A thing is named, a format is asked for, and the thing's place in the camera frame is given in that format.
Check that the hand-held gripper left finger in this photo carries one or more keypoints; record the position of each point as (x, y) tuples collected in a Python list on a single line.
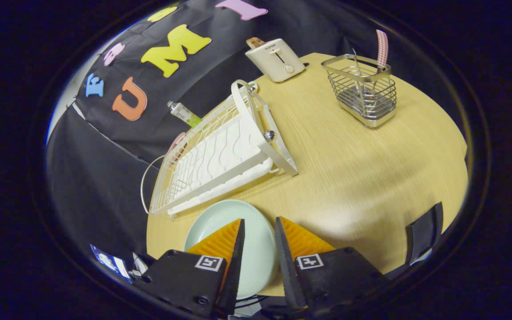
[(234, 275)]

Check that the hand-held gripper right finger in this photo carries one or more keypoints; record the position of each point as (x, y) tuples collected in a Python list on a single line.
[(288, 275)]

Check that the light green plate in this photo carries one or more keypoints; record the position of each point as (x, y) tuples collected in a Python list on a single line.
[(259, 249)]

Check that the white dish rack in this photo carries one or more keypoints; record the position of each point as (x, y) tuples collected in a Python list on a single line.
[(220, 160)]

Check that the pink dish with food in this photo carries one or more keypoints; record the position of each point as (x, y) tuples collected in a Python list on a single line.
[(177, 144)]

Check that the computer monitor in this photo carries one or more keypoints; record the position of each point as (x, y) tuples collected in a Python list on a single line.
[(109, 261)]

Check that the black chair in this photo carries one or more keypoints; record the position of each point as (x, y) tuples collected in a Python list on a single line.
[(422, 233)]

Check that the green clear bottle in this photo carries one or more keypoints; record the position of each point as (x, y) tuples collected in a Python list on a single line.
[(185, 114)]

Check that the white toaster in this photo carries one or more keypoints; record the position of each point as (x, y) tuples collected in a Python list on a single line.
[(276, 60)]

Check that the thin metal utensil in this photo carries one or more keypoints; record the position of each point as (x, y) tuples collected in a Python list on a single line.
[(357, 66)]

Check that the brown bread slice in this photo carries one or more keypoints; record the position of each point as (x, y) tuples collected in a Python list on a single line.
[(255, 42)]

